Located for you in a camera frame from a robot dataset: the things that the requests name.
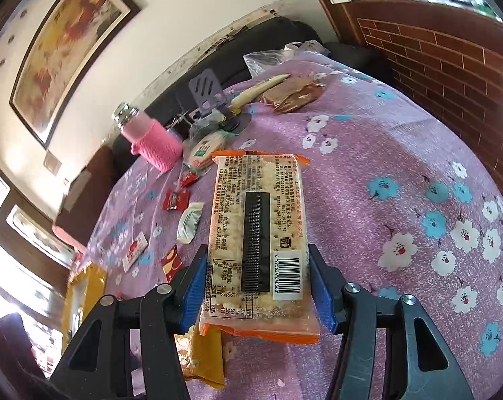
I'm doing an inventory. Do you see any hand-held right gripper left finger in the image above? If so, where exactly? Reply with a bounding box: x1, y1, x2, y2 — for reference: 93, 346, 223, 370
49, 244, 209, 400

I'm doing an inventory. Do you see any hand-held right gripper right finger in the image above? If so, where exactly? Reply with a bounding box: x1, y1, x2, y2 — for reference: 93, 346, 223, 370
308, 244, 478, 400

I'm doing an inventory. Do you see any orange cracker packet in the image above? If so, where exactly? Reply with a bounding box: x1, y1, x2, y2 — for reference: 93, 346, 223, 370
199, 150, 321, 345

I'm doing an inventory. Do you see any yellow cardboard box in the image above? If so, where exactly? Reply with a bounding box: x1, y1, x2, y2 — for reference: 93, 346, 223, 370
61, 264, 109, 356

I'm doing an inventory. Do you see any brown red snack packet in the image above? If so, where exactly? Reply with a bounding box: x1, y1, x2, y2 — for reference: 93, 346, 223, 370
160, 244, 182, 283

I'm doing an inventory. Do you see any green gold snack packet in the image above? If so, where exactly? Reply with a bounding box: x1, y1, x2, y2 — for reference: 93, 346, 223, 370
176, 202, 205, 245

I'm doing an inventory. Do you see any red white snack packet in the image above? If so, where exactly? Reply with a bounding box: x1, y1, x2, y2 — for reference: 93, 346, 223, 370
122, 232, 149, 272

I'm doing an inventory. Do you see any gold sandwich cracker packet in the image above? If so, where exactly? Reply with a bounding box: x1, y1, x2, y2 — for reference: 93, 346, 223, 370
175, 324, 228, 391

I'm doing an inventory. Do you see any red black candy packet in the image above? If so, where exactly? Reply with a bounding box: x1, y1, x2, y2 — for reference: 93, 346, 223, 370
162, 188, 192, 211

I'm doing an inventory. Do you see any green white rice cracker packet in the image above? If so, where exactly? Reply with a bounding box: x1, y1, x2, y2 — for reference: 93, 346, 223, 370
182, 131, 232, 172

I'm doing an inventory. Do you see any purple floral tablecloth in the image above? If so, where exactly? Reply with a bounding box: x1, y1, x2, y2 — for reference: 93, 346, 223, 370
71, 55, 503, 400

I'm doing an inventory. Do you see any pink bottle with knitted sleeve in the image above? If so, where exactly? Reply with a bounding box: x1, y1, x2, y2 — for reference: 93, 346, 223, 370
111, 102, 184, 172

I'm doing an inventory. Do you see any dark round packet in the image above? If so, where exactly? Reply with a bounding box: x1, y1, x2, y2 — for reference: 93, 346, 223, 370
223, 112, 253, 135

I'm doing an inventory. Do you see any brown flat packet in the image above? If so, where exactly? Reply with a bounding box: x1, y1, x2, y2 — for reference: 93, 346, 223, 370
259, 76, 326, 114

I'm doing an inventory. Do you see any cream long horn-shaped object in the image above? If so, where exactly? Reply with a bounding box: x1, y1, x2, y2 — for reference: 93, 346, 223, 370
230, 74, 292, 110

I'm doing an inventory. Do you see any clear plastic bag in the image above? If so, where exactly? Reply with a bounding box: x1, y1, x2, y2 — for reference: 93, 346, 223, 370
242, 39, 332, 78

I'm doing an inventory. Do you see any black sofa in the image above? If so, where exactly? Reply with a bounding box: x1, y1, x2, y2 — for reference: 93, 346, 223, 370
109, 16, 386, 164

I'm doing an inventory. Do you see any framed painting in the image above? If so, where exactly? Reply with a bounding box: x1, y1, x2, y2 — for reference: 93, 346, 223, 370
9, 0, 142, 149

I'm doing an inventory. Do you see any wall switch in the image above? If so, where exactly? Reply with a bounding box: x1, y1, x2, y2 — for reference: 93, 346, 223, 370
44, 152, 64, 175

